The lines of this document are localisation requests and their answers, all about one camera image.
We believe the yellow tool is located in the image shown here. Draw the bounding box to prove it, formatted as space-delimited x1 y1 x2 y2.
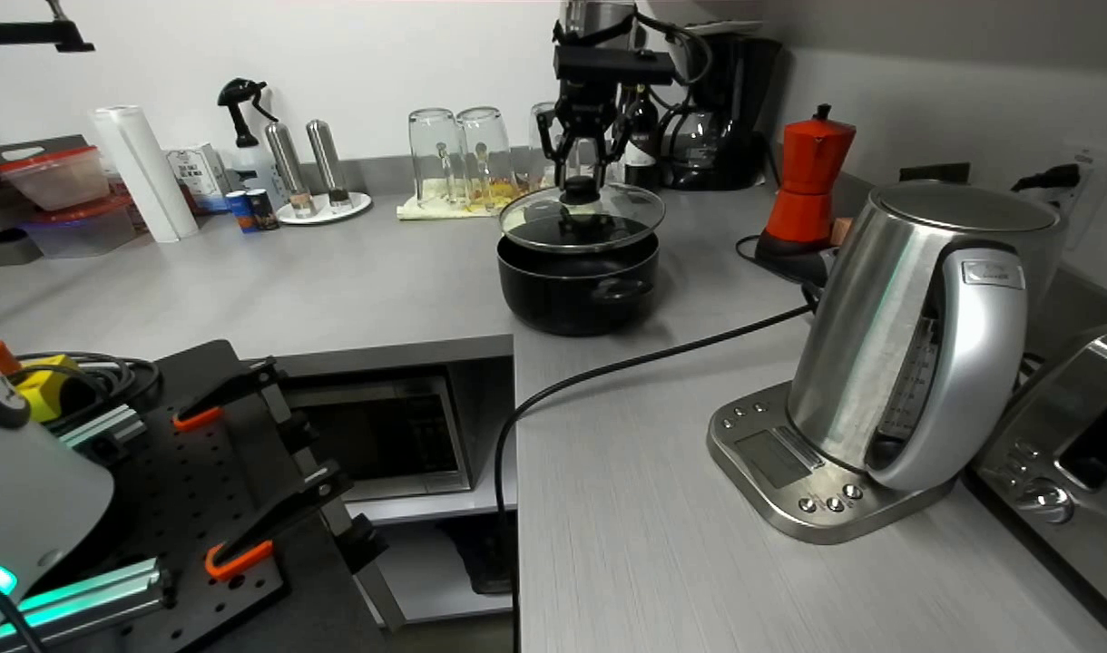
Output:
12 353 84 427

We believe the stainless steel electric kettle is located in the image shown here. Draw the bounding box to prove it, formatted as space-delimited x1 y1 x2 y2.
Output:
783 176 1069 492

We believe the glass lid with black knob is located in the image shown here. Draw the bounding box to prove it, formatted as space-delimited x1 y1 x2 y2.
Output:
499 173 672 255

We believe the yellow dish cloth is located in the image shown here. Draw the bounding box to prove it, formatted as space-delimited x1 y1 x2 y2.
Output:
393 176 522 225

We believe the white lamp shade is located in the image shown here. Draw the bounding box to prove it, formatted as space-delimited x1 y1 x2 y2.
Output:
0 412 119 610

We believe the white paper towel roll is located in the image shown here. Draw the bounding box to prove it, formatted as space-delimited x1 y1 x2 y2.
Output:
84 103 204 246

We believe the spray bottle with black trigger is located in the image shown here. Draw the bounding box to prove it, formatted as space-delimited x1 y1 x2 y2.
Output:
214 77 280 188

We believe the stainless steel toaster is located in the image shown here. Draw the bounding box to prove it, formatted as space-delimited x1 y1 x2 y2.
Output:
969 317 1107 642

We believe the black perforated board table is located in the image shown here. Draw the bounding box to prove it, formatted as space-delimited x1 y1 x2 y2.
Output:
40 336 393 653

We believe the black overhead bracket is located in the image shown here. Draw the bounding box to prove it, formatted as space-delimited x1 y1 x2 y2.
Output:
0 0 98 55

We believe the silver kettle base with buttons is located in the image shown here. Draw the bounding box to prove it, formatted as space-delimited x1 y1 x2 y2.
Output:
704 377 979 549

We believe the aluminium extrusion bar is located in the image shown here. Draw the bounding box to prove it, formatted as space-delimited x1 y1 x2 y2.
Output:
0 552 179 653

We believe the black power cable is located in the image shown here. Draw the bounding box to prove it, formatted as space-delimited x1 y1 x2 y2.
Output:
491 300 821 520

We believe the black clamp with orange handle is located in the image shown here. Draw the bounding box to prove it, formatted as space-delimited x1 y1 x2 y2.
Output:
168 356 286 439
199 453 393 589

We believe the small dark blue can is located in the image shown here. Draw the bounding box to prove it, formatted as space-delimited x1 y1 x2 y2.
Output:
229 184 280 237

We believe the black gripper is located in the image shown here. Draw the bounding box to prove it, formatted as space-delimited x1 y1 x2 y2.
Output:
539 78 638 194

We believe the red moka pot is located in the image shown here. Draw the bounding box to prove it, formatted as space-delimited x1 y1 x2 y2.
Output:
760 103 859 255

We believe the white round plate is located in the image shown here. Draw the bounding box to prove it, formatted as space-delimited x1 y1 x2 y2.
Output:
268 188 377 232

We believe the clear drinking glass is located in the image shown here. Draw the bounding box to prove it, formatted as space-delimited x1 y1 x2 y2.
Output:
407 105 466 209
454 103 514 203

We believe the black coffee maker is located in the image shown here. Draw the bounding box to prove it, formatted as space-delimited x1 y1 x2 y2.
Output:
643 17 793 194

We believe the clear container with red lid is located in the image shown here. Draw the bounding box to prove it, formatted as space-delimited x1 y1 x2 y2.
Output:
0 141 110 216

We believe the black cooking pot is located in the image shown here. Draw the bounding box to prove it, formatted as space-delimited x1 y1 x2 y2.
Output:
495 213 664 340

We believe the gray open cabinet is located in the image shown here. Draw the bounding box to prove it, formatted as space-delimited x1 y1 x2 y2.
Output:
271 332 519 630

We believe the stainless steel grinder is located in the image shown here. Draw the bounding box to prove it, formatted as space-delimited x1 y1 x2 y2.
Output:
300 116 351 203
262 116 309 209

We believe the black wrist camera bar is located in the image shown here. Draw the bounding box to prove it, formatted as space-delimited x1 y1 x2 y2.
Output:
552 44 680 89

